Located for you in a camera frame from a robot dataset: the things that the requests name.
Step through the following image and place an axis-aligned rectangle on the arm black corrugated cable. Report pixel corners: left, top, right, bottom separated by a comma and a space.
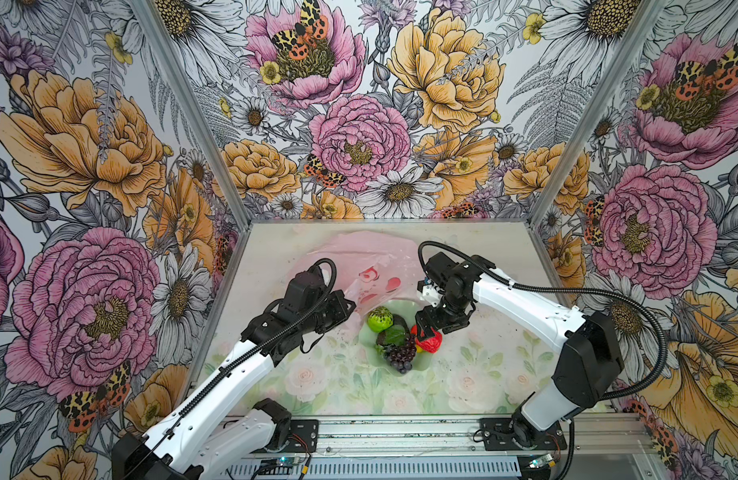
140, 257, 339, 469
418, 241, 669, 480

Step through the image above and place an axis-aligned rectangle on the dark brown mangosteen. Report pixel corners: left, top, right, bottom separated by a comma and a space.
376, 328, 406, 355

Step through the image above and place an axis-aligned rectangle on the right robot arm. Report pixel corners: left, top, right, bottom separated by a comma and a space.
414, 253, 624, 449

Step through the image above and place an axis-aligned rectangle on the aluminium corner post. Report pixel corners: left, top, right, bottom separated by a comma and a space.
132, 1, 252, 234
527, 0, 667, 229

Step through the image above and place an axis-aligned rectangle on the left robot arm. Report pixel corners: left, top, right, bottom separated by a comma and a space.
111, 258, 356, 479

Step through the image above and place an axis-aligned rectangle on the red bell pepper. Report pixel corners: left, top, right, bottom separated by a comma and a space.
411, 326, 443, 354

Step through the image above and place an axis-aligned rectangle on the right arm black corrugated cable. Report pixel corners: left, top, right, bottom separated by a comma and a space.
418, 241, 669, 480

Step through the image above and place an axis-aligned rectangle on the aluminium corner post right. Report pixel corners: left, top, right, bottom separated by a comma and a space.
527, 0, 667, 229

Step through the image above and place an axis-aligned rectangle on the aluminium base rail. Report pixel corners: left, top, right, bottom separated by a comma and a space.
293, 413, 656, 458

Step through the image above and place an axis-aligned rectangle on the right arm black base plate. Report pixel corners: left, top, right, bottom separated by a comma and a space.
478, 416, 567, 451

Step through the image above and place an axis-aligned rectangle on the pink plastic bag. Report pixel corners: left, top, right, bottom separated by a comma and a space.
292, 231, 424, 315

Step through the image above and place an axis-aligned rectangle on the green bumpy custard apple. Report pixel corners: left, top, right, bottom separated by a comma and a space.
366, 306, 394, 333

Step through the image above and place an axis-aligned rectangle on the aluminium corner post left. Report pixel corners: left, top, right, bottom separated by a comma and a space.
132, 1, 252, 234

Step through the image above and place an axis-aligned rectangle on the white vented cable duct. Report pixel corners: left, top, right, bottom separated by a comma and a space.
212, 456, 522, 479

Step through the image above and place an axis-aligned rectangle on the green circuit board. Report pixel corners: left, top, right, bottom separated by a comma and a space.
527, 453, 556, 469

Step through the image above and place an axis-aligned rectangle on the dark avocado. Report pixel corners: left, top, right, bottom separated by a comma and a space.
388, 315, 410, 342

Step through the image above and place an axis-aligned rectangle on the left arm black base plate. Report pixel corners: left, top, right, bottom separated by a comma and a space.
268, 419, 320, 453

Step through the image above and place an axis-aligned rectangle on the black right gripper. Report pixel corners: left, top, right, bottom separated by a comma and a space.
415, 289, 473, 342

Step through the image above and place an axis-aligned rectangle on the dark purple grape bunch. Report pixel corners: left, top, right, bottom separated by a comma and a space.
383, 338, 417, 375

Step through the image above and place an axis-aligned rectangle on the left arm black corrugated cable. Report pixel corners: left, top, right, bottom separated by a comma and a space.
140, 257, 339, 469

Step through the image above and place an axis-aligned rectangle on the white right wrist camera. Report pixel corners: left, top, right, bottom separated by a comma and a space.
418, 282, 443, 307

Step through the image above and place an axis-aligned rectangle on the green wavy fruit plate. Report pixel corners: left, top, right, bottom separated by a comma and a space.
359, 299, 443, 376

